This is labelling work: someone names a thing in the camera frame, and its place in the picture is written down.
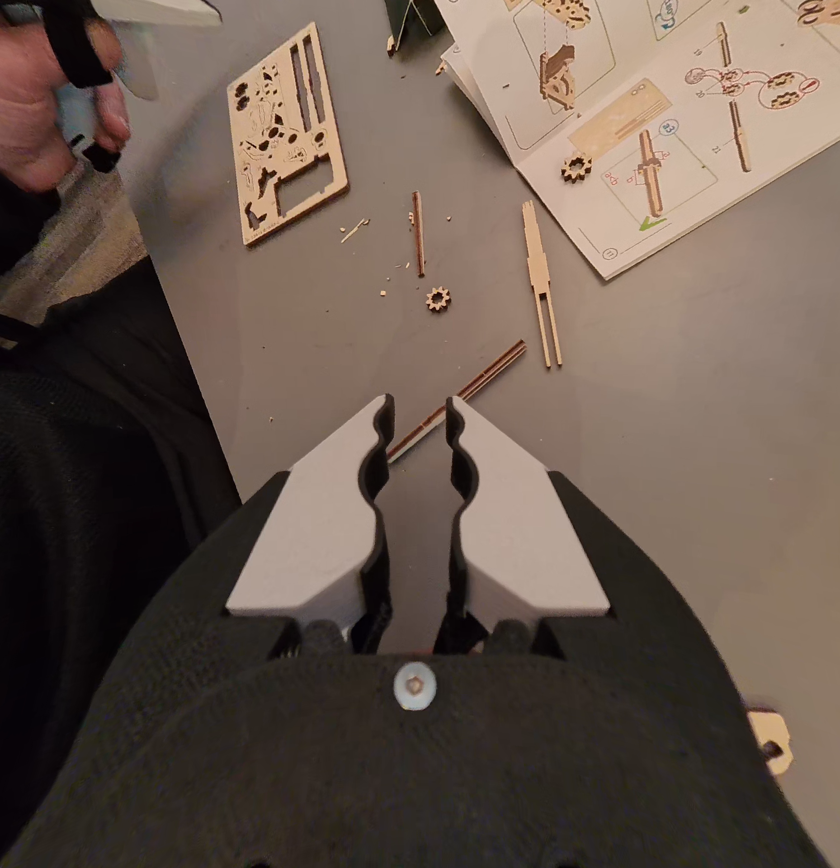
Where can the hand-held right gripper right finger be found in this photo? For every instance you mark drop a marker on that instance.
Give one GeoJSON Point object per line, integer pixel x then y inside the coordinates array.
{"type": "Point", "coordinates": [528, 542]}

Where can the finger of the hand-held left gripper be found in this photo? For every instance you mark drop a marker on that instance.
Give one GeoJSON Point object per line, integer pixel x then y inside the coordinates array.
{"type": "Point", "coordinates": [162, 10]}

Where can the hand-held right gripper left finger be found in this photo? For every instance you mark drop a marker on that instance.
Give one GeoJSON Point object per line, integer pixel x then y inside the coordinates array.
{"type": "Point", "coordinates": [305, 542]}

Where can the long double wooden strip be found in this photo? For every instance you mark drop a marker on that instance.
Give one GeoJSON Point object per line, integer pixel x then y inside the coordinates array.
{"type": "Point", "coordinates": [488, 373]}

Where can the laser-cut wooden parts sheet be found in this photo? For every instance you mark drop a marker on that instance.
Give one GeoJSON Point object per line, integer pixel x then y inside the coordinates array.
{"type": "Point", "coordinates": [337, 169]}

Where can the person's left forearm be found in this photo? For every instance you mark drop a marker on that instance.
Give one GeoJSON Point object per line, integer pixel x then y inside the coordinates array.
{"type": "Point", "coordinates": [13, 224]}

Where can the person's left hand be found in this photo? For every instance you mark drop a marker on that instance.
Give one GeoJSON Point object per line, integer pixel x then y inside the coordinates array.
{"type": "Point", "coordinates": [20, 115]}

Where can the black cardboard kit box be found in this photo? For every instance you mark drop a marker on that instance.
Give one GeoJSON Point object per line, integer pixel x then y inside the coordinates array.
{"type": "Point", "coordinates": [406, 20]}

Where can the small wooden gear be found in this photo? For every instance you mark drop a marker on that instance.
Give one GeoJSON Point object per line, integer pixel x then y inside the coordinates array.
{"type": "Point", "coordinates": [566, 163]}
{"type": "Point", "coordinates": [430, 306]}

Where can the pale wood splinter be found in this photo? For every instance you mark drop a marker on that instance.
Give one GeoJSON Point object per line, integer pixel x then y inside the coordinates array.
{"type": "Point", "coordinates": [355, 230]}

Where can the forked pale wooden piece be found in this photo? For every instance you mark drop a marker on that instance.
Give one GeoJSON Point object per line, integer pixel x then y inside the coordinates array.
{"type": "Point", "coordinates": [536, 264]}

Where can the small wooden piece with holes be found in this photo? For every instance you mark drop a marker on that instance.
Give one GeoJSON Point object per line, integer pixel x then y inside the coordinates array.
{"type": "Point", "coordinates": [766, 729]}

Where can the white instruction booklet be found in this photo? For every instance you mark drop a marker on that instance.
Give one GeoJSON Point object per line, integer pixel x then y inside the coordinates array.
{"type": "Point", "coordinates": [583, 230]}

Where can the dark wooden stick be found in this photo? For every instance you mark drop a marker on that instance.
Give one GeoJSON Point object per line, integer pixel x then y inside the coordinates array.
{"type": "Point", "coordinates": [418, 237]}

